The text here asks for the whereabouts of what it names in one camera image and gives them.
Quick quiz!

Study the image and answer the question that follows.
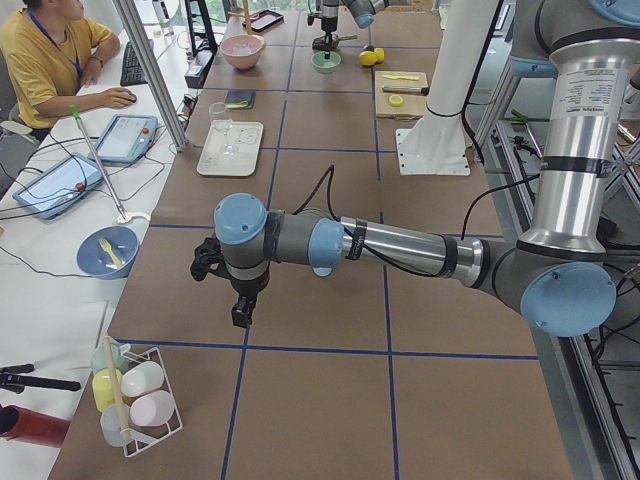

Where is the metal ice scoop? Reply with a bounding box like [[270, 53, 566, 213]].
[[312, 34, 358, 50]]

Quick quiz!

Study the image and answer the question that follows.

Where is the yellow lemon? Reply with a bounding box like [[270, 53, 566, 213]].
[[358, 50, 378, 67], [374, 47, 385, 64]]

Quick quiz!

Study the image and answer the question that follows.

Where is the blue bowl with fork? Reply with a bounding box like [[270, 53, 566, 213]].
[[76, 225, 139, 280]]

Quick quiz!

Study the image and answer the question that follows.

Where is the yellow plastic knife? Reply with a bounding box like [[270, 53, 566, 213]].
[[382, 74, 420, 81]]

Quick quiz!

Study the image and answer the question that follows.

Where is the metal stick green tip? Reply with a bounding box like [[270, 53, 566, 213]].
[[70, 105, 151, 225]]

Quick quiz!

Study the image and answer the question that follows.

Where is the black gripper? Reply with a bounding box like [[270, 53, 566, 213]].
[[190, 237, 270, 328], [307, 12, 338, 60]]

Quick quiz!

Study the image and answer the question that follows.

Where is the near blue teach pendant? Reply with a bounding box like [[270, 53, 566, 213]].
[[12, 153, 103, 220]]

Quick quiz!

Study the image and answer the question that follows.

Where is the aluminium frame post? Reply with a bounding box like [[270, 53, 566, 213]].
[[112, 0, 187, 152]]

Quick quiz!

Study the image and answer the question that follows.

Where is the dark serving tray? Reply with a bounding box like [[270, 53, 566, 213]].
[[249, 9, 284, 33]]

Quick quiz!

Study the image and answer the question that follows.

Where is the green plastic cup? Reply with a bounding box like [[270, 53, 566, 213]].
[[90, 337, 132, 375]]

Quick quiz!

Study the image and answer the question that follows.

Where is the lemon half slice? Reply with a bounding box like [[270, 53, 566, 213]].
[[388, 95, 404, 107]]

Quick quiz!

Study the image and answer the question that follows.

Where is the white plastic cup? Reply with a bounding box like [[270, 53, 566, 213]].
[[121, 361, 164, 397]]

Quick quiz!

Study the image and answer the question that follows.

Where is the yellow plastic cup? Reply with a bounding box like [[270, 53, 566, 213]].
[[91, 368, 115, 412]]

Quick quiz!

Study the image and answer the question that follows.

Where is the person in yellow shirt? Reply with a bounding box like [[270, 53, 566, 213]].
[[1, 1, 137, 140]]

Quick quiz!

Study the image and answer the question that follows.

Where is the wooden cutting board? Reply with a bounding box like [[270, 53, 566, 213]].
[[374, 71, 429, 118]]

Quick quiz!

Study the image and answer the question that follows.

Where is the white wire cup rack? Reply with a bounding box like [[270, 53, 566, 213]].
[[100, 338, 183, 458]]

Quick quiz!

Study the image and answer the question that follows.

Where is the grey folded cloth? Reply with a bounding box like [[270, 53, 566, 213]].
[[224, 89, 256, 110]]

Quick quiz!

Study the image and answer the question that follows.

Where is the pink bowl with ice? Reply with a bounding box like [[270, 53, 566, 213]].
[[220, 34, 266, 70]]

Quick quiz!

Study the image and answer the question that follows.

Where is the cream bear tray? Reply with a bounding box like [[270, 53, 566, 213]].
[[196, 120, 264, 177]]

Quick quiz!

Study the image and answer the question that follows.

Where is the light blue plastic cup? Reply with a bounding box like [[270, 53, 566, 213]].
[[313, 267, 333, 277]]

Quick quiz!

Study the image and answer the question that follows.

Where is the blue teach pendant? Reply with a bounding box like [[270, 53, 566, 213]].
[[12, 153, 103, 220], [95, 114, 159, 165]]

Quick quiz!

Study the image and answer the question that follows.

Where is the clear wine glass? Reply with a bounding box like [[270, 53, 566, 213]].
[[208, 102, 236, 156]]

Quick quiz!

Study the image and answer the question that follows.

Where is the clear plastic cup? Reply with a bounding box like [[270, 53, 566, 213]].
[[100, 404, 131, 447]]

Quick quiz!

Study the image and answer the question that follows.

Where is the black tripod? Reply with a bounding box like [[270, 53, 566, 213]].
[[1, 364, 81, 394]]

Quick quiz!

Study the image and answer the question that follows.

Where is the pink plastic cup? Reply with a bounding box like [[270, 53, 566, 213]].
[[130, 390, 175, 427]]

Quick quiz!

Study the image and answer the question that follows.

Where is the black power strip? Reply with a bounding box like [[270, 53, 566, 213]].
[[184, 51, 214, 89]]

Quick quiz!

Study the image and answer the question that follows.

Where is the black keyboard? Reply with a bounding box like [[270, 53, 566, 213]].
[[120, 42, 147, 87]]

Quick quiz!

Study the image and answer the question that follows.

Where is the red cylinder bottle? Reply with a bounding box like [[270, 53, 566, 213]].
[[1, 405, 70, 448]]

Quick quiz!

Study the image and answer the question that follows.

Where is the far blue teach pendant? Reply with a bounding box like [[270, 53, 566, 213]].
[[95, 114, 159, 165]]

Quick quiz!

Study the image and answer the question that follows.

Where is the mint green bowl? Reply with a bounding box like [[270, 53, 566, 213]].
[[311, 51, 342, 74]]

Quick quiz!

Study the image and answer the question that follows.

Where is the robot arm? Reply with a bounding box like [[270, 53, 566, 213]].
[[190, 1, 639, 337], [307, 0, 391, 59]]

